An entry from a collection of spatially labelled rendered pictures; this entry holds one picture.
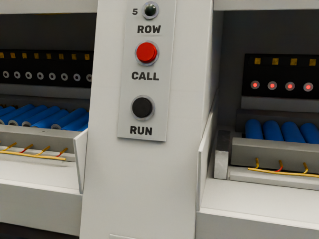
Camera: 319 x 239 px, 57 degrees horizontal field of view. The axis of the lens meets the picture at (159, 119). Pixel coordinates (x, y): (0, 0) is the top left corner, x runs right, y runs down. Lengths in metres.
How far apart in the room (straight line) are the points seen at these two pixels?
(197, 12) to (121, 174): 0.14
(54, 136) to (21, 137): 0.04
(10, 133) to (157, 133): 0.18
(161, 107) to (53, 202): 0.13
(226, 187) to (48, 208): 0.16
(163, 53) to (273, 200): 0.14
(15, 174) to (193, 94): 0.18
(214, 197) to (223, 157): 0.04
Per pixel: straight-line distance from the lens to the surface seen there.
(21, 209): 0.31
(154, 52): 0.23
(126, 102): 0.24
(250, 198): 0.25
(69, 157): 0.31
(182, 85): 0.23
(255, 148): 0.29
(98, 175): 0.25
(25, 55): 0.49
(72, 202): 0.27
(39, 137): 0.33
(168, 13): 0.24
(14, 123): 0.41
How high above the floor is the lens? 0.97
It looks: 1 degrees up
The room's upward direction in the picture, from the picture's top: 4 degrees clockwise
